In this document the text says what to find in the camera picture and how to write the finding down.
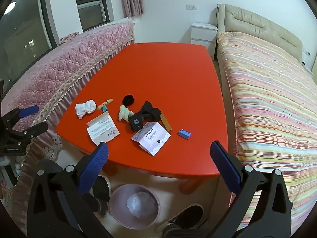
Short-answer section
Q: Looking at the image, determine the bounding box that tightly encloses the white paper medicine box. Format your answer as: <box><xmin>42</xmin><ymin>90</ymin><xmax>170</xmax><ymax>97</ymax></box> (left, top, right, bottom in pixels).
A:
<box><xmin>87</xmin><ymin>111</ymin><xmax>120</xmax><ymax>146</ymax></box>

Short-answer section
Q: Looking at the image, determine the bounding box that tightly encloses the wooden clothespin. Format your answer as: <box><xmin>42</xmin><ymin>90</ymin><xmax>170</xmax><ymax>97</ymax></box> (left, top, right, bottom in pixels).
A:
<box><xmin>97</xmin><ymin>98</ymin><xmax>113</xmax><ymax>110</ymax></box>

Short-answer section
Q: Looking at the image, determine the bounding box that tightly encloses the blue small box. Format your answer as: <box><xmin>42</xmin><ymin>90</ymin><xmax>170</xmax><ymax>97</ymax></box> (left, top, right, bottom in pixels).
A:
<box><xmin>178</xmin><ymin>129</ymin><xmax>191</xmax><ymax>140</ymax></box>

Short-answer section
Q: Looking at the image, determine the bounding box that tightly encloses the brown wooden stick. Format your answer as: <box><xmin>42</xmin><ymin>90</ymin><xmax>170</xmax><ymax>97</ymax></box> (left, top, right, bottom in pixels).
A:
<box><xmin>160</xmin><ymin>113</ymin><xmax>172</xmax><ymax>131</ymax></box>

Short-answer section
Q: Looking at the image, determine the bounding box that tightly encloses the pink trash bin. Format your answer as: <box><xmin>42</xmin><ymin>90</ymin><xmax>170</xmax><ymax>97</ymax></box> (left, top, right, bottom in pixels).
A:
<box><xmin>109</xmin><ymin>184</ymin><xmax>160</xmax><ymax>230</ymax></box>

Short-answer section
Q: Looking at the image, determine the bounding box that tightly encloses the black left shoe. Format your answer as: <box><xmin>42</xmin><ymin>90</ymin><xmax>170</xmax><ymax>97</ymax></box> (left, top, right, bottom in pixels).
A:
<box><xmin>82</xmin><ymin>175</ymin><xmax>111</xmax><ymax>217</ymax></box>

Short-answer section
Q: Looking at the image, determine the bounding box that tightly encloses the black shoe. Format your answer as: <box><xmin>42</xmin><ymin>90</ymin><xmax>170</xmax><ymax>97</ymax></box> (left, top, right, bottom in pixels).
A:
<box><xmin>159</xmin><ymin>204</ymin><xmax>204</xmax><ymax>237</ymax></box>
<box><xmin>82</xmin><ymin>175</ymin><xmax>111</xmax><ymax>217</ymax></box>

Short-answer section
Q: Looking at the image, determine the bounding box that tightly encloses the pink quilted bed cover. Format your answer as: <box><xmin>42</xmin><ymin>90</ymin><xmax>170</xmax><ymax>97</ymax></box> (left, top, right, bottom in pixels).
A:
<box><xmin>1</xmin><ymin>22</ymin><xmax>134</xmax><ymax>234</ymax></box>

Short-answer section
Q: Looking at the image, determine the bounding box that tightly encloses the black right shoe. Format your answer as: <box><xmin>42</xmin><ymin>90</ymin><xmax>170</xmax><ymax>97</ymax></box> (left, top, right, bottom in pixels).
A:
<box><xmin>159</xmin><ymin>204</ymin><xmax>204</xmax><ymax>237</ymax></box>

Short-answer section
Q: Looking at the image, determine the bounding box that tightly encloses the dark window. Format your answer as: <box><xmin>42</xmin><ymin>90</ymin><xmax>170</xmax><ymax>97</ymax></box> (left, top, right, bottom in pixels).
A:
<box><xmin>1</xmin><ymin>0</ymin><xmax>110</xmax><ymax>90</ymax></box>

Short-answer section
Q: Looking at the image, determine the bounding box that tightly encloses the striped bed sheet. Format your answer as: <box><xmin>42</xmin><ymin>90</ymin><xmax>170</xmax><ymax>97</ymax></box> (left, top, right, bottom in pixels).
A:
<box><xmin>217</xmin><ymin>32</ymin><xmax>316</xmax><ymax>232</ymax></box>

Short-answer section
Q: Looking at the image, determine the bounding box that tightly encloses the red table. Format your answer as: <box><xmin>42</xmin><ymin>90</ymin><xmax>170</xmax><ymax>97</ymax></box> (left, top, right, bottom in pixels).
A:
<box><xmin>56</xmin><ymin>42</ymin><xmax>228</xmax><ymax>194</ymax></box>

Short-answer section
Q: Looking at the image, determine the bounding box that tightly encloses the white nightstand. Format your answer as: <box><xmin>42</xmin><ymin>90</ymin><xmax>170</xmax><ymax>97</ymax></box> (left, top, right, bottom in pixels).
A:
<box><xmin>191</xmin><ymin>22</ymin><xmax>218</xmax><ymax>60</ymax></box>

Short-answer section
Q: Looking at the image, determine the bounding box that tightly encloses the beige leather headboard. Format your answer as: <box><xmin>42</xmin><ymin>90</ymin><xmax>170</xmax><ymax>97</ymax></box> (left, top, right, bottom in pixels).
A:
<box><xmin>215</xmin><ymin>4</ymin><xmax>303</xmax><ymax>62</ymax></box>

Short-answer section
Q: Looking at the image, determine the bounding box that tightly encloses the white wall socket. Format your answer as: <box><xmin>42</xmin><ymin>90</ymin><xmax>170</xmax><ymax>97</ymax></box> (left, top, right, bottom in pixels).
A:
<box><xmin>186</xmin><ymin>4</ymin><xmax>197</xmax><ymax>10</ymax></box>

